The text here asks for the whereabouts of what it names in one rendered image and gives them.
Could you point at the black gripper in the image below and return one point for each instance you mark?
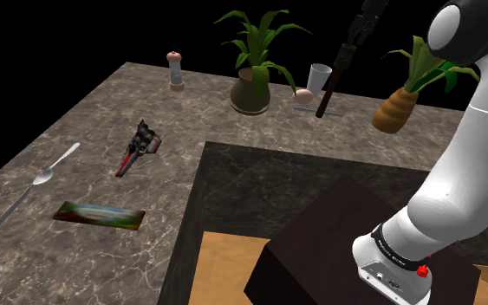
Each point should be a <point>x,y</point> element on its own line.
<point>372,9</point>

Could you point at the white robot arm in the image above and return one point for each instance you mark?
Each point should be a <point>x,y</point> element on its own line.
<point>467,169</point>

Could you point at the dark brown long stick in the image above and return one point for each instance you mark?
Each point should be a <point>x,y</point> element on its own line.
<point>331,86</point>

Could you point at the white cup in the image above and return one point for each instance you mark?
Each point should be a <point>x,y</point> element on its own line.
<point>317,78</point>

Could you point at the green plant in orange vase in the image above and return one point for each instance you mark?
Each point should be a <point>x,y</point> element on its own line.
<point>393,112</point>

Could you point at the pale pink egg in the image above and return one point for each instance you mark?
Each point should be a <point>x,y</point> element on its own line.
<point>304,96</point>

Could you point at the flat grey knife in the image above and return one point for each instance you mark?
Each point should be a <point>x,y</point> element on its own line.
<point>307,109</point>

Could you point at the green plant in dark pot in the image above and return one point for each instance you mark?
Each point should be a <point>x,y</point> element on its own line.
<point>247,95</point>

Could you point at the clear mill with pink caps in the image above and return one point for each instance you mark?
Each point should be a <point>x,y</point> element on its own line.
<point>176,72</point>

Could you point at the dark robot stand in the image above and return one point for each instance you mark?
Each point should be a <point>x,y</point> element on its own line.
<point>319,236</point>

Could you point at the black and red toy spaceship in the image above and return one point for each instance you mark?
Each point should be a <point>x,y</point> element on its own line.
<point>142,143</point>

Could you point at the flat colourful book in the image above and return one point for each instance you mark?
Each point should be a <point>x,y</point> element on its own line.
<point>100,214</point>

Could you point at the silver spoon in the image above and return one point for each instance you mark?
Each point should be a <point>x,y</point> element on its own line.
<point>43,177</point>

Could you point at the long grey metal rod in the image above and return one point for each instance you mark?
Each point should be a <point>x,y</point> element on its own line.
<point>2,217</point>

